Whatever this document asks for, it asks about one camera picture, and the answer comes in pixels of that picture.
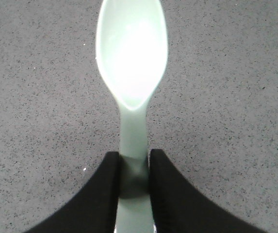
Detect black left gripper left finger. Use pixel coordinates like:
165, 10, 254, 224
27, 152, 120, 233

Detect pale green plastic spoon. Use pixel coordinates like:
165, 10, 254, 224
96, 0, 168, 233

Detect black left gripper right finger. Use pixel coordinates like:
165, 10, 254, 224
149, 149, 263, 233

